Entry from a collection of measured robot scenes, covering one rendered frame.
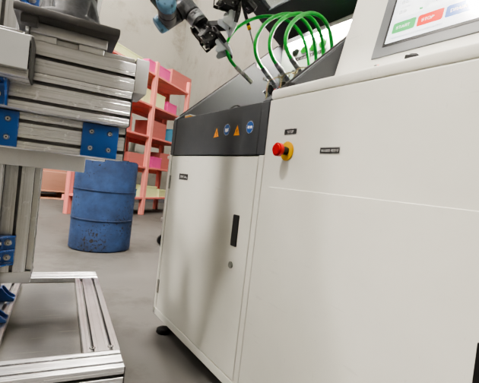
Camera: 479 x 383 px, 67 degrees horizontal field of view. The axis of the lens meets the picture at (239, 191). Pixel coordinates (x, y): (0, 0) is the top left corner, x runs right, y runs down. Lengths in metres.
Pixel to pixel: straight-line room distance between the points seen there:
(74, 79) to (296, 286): 0.74
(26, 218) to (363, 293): 0.95
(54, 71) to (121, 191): 2.23
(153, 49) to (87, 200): 6.65
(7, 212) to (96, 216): 1.94
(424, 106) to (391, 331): 0.42
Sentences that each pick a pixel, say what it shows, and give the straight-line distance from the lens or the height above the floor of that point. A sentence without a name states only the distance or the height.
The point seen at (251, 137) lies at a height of 0.85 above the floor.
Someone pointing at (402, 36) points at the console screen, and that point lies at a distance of 1.17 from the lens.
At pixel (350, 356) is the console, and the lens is 0.85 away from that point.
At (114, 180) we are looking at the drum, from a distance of 3.13.
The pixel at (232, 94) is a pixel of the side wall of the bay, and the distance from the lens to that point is 1.80.
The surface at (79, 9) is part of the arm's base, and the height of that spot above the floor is 1.07.
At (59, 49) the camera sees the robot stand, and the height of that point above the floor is 0.97.
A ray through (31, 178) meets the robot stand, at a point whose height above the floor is 0.64.
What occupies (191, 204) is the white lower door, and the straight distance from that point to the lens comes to 1.42.
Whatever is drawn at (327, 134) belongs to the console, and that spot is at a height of 0.84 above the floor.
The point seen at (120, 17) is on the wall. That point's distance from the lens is 9.46.
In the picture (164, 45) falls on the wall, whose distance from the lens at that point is 9.50.
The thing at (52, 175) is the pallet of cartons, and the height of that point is 0.43.
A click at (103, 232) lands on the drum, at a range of 3.16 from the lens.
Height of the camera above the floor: 0.70
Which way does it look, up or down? 1 degrees down
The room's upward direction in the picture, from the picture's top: 7 degrees clockwise
